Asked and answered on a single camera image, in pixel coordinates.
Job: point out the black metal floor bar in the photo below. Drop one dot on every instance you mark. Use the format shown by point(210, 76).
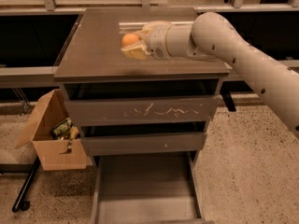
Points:
point(30, 170)

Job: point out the cardboard box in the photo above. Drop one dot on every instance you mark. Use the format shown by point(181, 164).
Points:
point(49, 112)

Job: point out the grey drawer cabinet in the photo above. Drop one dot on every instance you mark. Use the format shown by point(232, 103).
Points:
point(93, 68)

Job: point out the bottom open grey drawer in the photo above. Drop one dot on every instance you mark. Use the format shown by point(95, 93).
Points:
point(156, 188)

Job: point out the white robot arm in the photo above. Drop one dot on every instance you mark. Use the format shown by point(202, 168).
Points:
point(210, 36)

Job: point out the orange fruit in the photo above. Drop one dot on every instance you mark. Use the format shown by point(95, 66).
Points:
point(129, 39)

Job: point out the top grey drawer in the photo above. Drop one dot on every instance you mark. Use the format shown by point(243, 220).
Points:
point(142, 111)

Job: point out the middle grey drawer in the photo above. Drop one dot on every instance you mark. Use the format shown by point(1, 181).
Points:
point(140, 144)

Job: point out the white paper bowl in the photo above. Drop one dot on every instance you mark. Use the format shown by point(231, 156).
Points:
point(152, 25)

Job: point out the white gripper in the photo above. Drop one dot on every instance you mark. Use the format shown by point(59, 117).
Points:
point(156, 41)

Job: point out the green snack packet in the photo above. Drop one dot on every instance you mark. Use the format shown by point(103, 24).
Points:
point(62, 130)

